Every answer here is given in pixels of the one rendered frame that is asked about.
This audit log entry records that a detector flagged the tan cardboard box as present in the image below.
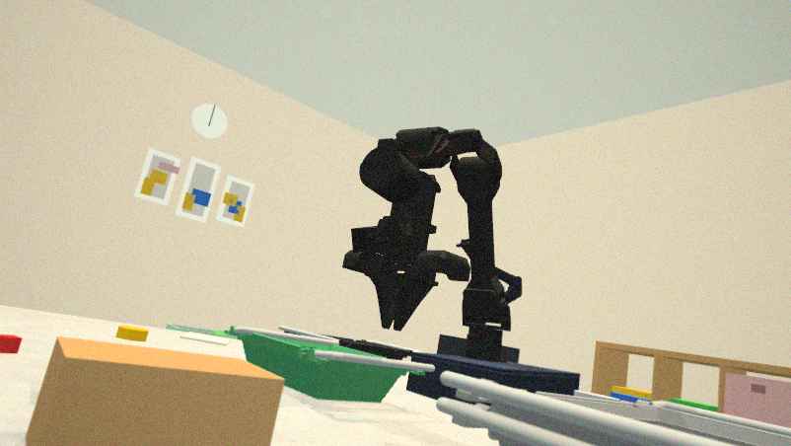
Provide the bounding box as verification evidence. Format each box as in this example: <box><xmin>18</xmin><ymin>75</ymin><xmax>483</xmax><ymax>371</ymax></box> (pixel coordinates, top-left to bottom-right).
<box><xmin>25</xmin><ymin>336</ymin><xmax>285</xmax><ymax>446</ymax></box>

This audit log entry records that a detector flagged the small red block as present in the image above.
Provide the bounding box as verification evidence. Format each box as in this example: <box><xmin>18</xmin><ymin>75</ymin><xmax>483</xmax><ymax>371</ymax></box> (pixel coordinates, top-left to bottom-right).
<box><xmin>0</xmin><ymin>335</ymin><xmax>23</xmax><ymax>353</ymax></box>

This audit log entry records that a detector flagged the yellow short cylinder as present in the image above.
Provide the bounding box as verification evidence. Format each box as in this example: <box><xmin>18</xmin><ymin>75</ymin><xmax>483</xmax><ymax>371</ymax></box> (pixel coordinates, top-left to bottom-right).
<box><xmin>116</xmin><ymin>326</ymin><xmax>148</xmax><ymax>341</ymax></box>

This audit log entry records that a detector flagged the green plastic tray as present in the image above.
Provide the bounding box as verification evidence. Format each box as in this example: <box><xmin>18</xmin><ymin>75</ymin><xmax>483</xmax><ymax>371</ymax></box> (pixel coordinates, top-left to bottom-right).
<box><xmin>224</xmin><ymin>326</ymin><xmax>425</xmax><ymax>404</ymax></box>

